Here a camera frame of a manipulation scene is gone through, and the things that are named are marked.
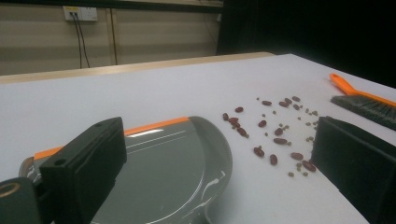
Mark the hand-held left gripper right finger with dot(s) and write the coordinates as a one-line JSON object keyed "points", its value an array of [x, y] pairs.
{"points": [[355, 158]]}

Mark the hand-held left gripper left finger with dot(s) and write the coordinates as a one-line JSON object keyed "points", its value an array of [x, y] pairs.
{"points": [[84, 168]]}

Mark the orange brush with grey bristles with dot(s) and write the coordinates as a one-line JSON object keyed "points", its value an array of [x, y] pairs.
{"points": [[367, 107]]}

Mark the red and green beans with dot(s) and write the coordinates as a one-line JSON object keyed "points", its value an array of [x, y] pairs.
{"points": [[280, 141]]}

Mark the grey dustpan with orange edge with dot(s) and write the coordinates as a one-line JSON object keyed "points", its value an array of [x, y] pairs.
{"points": [[174, 174]]}

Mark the light wooden table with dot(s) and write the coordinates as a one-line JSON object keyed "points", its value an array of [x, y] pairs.
{"points": [[124, 67]]}

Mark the black curtain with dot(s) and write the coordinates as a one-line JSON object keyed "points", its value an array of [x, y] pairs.
{"points": [[311, 28]]}

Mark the white wall socket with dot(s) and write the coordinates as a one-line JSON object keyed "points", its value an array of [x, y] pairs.
{"points": [[84, 14]]}

